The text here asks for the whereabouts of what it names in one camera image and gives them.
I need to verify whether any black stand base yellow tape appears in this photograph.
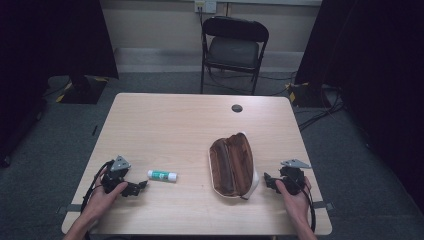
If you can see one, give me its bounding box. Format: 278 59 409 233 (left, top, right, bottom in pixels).
287 81 333 108

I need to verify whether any black folding chair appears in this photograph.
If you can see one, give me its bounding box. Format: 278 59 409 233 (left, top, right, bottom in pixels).
200 15 270 96

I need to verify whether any grey table side bracket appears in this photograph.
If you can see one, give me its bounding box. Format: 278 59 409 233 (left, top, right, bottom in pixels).
312 201 335 211
55 203 83 215

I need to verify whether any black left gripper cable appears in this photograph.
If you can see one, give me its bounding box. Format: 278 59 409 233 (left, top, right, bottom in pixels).
80 159 115 240

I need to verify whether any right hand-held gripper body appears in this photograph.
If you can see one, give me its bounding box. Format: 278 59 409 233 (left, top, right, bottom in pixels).
279 158 313 196

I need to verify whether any person's right hand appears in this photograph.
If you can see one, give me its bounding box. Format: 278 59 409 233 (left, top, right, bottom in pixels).
274 176 313 228

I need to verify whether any person's left hand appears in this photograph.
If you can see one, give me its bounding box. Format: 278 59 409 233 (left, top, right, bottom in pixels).
81 168 129 224

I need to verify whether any white green glue stick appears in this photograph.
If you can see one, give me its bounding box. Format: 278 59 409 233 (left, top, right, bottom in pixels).
147 169 179 183

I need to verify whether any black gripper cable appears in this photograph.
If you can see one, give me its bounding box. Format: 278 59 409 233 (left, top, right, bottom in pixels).
287 174 317 233
80 159 115 240

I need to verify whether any brown pencil case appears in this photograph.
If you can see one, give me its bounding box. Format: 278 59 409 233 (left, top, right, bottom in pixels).
208 131 261 201

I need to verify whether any white wall socket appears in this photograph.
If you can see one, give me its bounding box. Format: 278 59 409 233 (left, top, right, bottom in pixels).
194 0 218 15

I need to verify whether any dark curtain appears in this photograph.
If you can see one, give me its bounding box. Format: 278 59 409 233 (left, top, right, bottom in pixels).
294 0 424 214
0 0 120 168

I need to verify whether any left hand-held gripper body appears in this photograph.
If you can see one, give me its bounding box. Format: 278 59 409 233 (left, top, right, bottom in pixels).
100 154 132 195

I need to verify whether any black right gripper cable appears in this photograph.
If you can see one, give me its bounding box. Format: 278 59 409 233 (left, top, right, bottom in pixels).
287 174 317 233

